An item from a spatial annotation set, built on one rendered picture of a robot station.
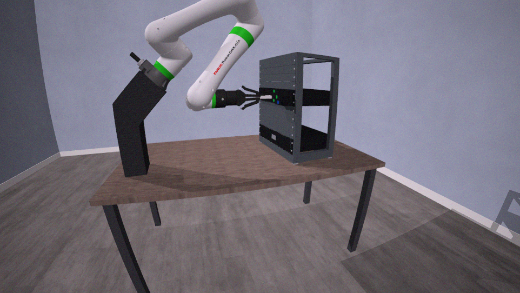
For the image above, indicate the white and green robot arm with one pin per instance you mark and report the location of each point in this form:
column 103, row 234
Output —
column 163, row 36

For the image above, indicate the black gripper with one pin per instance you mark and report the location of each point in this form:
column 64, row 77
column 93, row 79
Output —
column 231, row 97

